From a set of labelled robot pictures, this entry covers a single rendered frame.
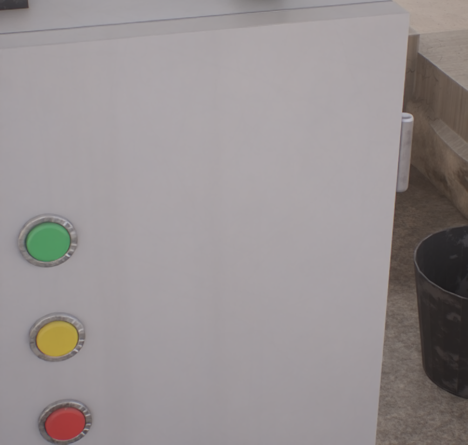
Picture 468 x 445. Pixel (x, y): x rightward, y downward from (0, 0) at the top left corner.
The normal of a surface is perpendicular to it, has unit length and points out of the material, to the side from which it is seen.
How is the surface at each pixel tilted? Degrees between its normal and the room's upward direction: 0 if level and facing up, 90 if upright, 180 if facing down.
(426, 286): 98
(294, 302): 90
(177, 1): 0
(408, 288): 0
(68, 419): 90
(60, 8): 0
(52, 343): 90
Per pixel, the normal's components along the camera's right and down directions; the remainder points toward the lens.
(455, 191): -0.96, 0.20
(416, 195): 0.00, -0.88
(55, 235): 0.27, 0.45
